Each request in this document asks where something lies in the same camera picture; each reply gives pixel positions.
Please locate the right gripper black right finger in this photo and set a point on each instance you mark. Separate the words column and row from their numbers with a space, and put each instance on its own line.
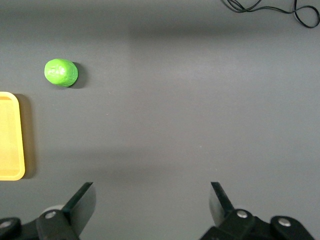
column 225, row 217

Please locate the green ball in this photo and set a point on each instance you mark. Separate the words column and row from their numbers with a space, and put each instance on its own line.
column 61, row 73

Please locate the yellow plastic tray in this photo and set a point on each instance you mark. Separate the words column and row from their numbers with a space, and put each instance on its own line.
column 10, row 140

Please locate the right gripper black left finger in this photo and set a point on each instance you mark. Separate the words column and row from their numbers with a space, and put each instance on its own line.
column 75, row 217

